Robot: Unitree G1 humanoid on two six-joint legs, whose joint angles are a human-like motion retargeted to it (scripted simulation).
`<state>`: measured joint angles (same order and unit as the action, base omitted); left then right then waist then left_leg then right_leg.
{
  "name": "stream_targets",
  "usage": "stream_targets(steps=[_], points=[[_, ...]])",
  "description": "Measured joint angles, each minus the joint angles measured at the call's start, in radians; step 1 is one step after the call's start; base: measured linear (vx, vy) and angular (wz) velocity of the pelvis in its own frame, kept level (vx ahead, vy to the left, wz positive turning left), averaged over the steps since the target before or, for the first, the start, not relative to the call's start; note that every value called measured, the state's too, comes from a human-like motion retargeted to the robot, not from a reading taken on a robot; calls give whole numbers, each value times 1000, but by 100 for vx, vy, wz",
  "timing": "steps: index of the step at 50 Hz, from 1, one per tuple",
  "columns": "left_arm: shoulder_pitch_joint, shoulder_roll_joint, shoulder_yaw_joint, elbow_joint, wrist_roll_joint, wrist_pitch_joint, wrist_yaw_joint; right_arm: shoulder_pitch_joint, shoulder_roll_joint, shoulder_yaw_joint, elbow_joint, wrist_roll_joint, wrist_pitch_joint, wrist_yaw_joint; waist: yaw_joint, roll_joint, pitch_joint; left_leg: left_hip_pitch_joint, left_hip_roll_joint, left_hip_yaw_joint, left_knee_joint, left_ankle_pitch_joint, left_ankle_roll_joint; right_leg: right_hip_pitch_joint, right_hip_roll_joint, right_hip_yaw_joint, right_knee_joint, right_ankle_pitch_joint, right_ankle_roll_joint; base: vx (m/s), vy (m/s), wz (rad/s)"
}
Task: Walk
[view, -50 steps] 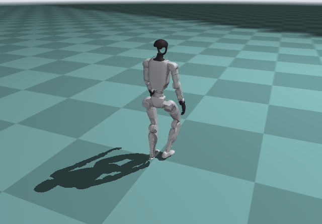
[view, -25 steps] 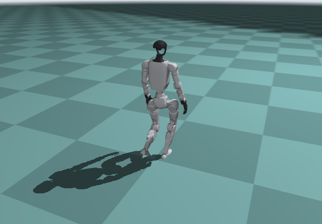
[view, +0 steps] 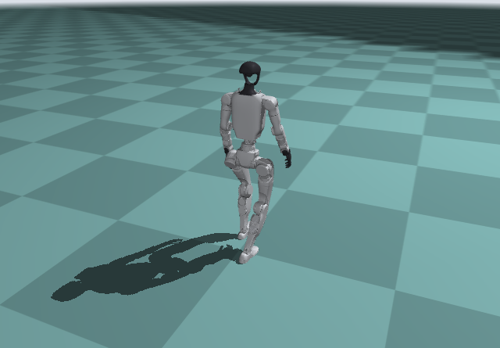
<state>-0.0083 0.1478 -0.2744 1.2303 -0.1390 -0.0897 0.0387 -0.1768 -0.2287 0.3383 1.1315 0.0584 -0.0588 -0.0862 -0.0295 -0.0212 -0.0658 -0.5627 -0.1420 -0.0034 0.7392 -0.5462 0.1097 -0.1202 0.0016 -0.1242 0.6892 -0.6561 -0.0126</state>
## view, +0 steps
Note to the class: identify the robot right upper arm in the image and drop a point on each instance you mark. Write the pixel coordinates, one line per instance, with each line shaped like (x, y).
(270, 103)

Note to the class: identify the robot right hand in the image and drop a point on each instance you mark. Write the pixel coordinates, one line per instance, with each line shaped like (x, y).
(288, 155)

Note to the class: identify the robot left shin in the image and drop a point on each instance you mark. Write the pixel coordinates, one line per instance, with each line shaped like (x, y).
(244, 207)

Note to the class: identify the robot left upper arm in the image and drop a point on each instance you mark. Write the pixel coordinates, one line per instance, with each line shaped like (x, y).
(225, 124)

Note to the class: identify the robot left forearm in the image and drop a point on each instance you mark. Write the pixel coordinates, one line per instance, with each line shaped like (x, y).
(227, 142)

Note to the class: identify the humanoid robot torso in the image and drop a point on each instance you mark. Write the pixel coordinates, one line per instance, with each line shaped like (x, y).
(248, 122)

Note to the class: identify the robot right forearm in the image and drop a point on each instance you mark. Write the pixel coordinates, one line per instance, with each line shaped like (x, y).
(282, 141)

